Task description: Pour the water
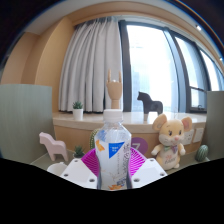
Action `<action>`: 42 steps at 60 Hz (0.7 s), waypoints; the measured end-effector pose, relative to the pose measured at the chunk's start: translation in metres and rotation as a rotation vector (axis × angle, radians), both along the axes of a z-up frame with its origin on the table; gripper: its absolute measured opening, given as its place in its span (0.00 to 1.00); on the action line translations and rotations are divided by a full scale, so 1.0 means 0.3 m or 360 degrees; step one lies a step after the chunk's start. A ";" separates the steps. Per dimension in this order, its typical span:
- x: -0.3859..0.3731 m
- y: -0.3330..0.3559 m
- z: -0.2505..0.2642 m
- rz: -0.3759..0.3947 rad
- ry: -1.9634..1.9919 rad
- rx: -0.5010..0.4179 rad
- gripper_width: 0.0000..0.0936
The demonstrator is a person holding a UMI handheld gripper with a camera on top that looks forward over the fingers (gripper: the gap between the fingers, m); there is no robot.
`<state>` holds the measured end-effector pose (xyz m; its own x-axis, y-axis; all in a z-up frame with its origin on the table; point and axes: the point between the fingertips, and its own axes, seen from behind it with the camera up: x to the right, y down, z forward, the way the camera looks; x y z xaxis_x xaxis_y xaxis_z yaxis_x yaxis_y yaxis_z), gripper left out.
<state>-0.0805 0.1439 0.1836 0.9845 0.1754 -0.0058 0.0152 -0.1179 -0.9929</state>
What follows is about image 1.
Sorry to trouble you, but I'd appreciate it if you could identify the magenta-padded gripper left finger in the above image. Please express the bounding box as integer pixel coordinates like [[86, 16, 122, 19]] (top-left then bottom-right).
[[60, 148, 100, 190]]

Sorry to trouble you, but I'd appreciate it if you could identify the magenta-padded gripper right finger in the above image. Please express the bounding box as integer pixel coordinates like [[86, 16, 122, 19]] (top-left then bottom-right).
[[127, 146, 168, 190]]

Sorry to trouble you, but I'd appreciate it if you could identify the clear plastic water bottle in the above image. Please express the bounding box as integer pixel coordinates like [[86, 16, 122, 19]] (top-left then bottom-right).
[[94, 108, 132, 191]]

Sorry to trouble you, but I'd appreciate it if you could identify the small plant in white pot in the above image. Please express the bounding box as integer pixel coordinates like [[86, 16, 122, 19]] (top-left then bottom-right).
[[72, 100, 84, 121], [73, 145, 86, 159]]

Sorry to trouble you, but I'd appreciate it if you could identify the round purple number sign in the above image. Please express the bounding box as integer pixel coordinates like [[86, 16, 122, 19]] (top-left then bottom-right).
[[130, 136, 149, 155]]

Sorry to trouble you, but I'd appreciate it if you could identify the pink wooden horse figurine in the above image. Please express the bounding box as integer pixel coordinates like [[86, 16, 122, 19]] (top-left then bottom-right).
[[38, 131, 70, 162]]

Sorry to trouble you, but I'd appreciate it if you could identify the beige plush mouse toy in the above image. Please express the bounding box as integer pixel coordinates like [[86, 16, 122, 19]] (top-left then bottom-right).
[[150, 113, 194, 171]]

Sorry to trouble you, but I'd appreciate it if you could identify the small round green cactus ornament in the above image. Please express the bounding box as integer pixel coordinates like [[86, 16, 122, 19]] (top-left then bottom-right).
[[194, 144, 210, 163]]

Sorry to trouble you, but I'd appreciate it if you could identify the black wooden horse figurine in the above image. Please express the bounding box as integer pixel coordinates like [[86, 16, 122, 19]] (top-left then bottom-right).
[[136, 91, 164, 122]]

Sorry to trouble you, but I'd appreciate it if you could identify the grey-green desk partition panel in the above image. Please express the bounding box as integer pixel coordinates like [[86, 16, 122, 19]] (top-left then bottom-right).
[[203, 90, 224, 161], [0, 83, 56, 164]]

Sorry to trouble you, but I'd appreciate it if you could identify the wooden hand model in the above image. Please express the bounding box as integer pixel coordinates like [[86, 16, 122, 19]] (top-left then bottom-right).
[[106, 69, 123, 110]]

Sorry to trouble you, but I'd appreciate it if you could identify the white pleated curtain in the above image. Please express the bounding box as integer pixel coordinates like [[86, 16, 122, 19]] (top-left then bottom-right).
[[58, 17, 124, 114]]

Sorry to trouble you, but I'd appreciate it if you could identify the dark-framed window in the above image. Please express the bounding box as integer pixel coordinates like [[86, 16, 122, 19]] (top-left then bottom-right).
[[118, 19, 224, 114]]

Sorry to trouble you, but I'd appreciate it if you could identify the white wall socket plate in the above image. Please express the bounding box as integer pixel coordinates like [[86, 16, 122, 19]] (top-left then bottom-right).
[[183, 128, 195, 146], [193, 127, 205, 144]]

